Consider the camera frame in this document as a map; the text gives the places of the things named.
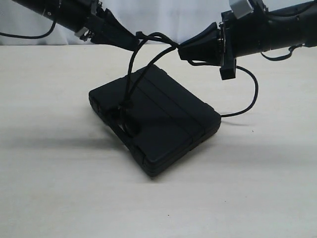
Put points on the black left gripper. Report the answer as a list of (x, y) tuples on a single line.
[(102, 27)]

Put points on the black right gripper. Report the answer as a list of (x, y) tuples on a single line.
[(214, 46)]

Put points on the black plastic carrying case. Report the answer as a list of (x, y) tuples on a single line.
[(167, 120)]

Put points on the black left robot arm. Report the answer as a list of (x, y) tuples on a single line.
[(67, 13)]

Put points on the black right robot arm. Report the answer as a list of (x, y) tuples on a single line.
[(250, 28)]

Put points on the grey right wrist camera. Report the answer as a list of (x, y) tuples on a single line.
[(240, 8)]

